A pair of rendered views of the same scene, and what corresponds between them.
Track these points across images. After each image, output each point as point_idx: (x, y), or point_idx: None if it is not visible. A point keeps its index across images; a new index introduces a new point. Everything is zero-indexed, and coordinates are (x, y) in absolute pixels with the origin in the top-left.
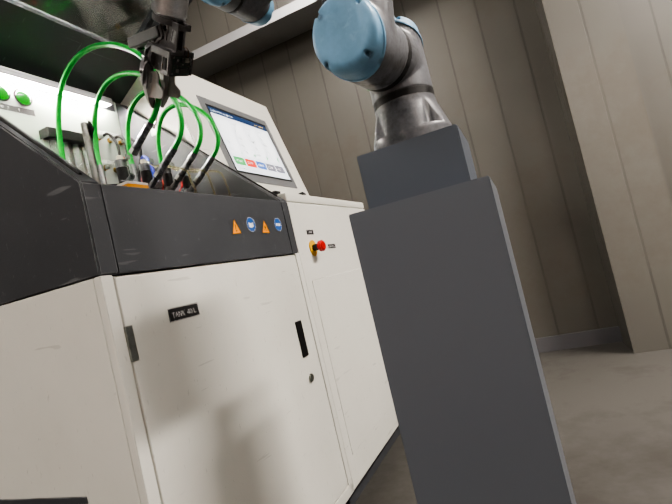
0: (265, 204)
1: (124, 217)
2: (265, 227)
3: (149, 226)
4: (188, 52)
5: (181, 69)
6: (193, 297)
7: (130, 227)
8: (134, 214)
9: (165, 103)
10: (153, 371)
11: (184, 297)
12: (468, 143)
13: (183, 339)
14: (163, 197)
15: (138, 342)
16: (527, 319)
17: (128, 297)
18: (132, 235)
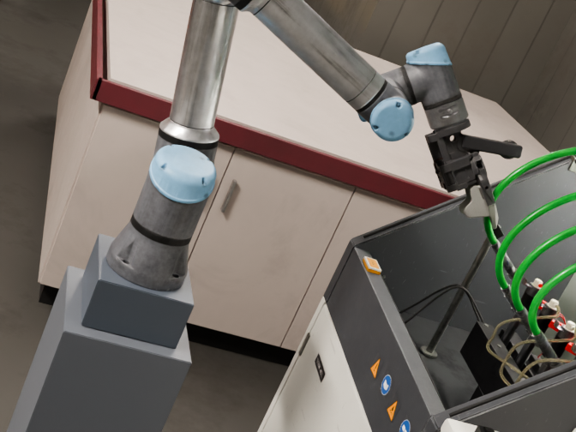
0: (412, 390)
1: (346, 276)
2: (393, 410)
3: (348, 294)
4: (435, 165)
5: (441, 183)
6: (327, 368)
7: (343, 285)
8: (349, 279)
9: (492, 225)
10: (297, 372)
11: (326, 360)
12: (98, 279)
13: (309, 381)
14: (364, 284)
15: (305, 348)
16: (27, 393)
17: (319, 321)
18: (340, 290)
